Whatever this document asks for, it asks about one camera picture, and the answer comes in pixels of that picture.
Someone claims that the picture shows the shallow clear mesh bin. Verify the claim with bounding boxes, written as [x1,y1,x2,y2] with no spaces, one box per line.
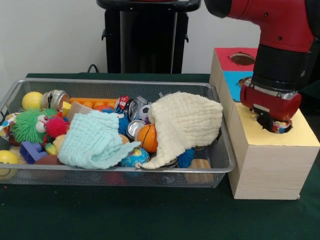
[0,77,236,189]

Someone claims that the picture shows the wooden box with three holes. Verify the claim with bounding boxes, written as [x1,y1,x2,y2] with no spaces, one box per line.
[209,47,320,201]

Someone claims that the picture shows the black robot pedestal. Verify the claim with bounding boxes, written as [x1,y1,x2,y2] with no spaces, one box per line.
[96,0,201,75]

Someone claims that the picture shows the blue globe ball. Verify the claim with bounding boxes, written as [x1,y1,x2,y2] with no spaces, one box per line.
[122,148,151,168]

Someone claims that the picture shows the small soccer ball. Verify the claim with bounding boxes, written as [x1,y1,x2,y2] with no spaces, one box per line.
[137,104,153,122]

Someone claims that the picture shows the blue spiky ball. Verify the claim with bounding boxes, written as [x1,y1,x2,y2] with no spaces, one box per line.
[176,148,195,168]

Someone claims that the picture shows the multicoloured patterned cloth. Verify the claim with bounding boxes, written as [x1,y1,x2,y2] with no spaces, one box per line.
[280,120,294,134]

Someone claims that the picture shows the red spiky ball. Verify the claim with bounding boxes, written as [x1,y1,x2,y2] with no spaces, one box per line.
[45,116,70,138]

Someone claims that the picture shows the yellow ball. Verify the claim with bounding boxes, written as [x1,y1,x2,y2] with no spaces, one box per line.
[22,91,45,111]
[0,150,20,180]

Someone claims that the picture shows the purple toy block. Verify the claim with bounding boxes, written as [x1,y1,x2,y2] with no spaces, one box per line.
[20,141,49,165]

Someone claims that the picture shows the cream waffle cloth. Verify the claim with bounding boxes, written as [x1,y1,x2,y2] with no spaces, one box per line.
[136,92,224,170]

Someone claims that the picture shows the green spiky ball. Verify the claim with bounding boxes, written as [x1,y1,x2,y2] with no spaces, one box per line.
[11,107,58,146]

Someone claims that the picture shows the orange toy basketball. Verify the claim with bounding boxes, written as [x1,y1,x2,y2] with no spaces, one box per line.
[137,124,157,154]

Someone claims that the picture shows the orange toy brick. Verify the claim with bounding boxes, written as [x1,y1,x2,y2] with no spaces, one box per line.
[70,97,117,112]

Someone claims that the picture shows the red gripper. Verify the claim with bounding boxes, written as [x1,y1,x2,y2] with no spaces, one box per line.
[239,82,303,134]

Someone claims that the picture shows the crushed silver drink can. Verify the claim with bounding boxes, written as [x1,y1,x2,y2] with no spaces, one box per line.
[41,89,71,110]

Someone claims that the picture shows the mint waffle cloth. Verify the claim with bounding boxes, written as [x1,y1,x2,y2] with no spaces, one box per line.
[57,110,143,172]

